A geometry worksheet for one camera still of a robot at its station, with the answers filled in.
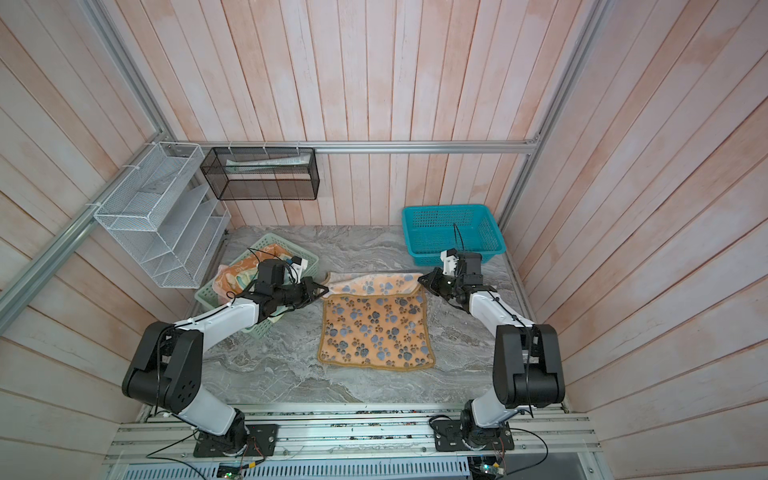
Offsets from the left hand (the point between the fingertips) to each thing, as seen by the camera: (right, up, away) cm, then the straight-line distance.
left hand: (329, 293), depth 88 cm
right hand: (+28, +5, +3) cm, 28 cm away
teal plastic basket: (+55, +24, +40) cm, 72 cm away
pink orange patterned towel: (-32, +4, +5) cm, 32 cm away
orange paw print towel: (+14, -10, +7) cm, 19 cm away
